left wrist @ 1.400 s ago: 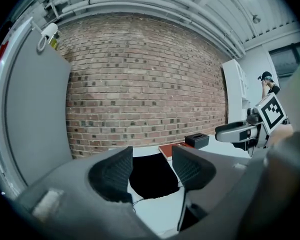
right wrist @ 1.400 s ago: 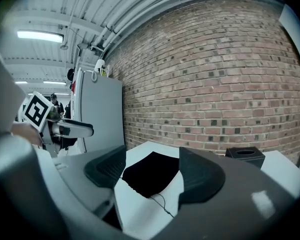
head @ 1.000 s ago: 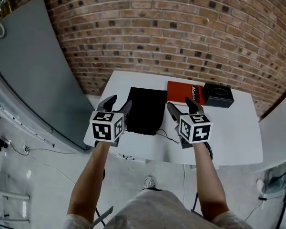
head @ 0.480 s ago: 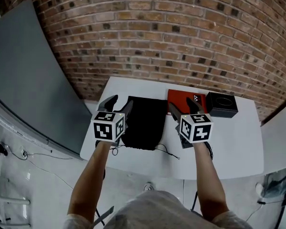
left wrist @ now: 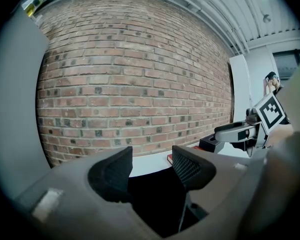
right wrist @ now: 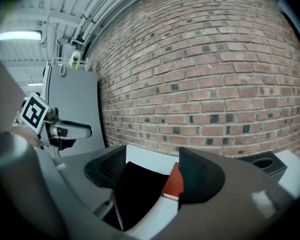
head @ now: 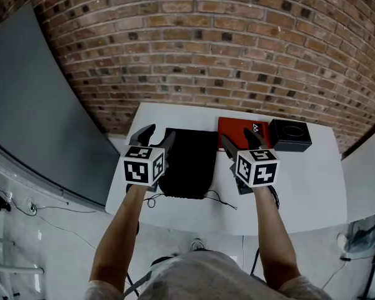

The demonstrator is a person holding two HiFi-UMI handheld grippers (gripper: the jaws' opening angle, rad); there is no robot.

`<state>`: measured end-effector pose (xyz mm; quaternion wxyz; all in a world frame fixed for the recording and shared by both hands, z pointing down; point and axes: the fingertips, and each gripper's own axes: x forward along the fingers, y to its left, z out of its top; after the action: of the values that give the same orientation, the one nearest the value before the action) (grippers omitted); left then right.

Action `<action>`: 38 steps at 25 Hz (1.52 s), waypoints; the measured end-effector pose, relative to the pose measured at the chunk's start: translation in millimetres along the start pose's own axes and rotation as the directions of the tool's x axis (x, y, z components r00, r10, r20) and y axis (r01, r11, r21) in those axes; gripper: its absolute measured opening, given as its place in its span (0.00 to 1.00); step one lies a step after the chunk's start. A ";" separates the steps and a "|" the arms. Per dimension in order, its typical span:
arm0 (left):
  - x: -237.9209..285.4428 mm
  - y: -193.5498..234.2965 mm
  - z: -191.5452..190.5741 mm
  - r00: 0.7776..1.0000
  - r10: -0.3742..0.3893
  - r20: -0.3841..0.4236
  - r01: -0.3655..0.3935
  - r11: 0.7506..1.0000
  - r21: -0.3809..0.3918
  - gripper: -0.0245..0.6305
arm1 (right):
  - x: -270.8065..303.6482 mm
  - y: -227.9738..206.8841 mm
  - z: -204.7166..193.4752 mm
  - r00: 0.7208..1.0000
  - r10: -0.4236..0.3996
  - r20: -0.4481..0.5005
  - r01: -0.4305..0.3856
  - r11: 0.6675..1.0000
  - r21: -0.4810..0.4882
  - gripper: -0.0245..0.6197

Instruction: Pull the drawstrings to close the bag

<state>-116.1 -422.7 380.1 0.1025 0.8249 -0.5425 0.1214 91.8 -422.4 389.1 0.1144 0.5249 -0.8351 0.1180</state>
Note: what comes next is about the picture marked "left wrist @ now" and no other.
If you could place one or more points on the black box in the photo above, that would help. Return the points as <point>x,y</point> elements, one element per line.
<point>205,145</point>

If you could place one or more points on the person's right forearm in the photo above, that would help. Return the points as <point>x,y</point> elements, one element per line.
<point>281,134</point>

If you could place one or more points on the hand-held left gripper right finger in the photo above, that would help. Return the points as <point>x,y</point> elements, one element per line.
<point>192,170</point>

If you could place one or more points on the white board panel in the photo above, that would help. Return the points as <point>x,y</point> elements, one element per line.
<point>240,89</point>

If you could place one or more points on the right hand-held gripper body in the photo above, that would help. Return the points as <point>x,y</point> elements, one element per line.
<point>270,112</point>

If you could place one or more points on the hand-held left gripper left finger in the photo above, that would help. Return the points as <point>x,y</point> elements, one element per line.
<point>110,176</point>

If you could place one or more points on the grey cabinet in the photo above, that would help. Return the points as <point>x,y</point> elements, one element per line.
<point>17,96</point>

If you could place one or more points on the yellow and clear container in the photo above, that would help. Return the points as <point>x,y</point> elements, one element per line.
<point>31,9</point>

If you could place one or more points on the dark window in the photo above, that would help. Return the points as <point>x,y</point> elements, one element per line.
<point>287,64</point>

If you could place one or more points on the red book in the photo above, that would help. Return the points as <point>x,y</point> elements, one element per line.
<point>169,159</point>

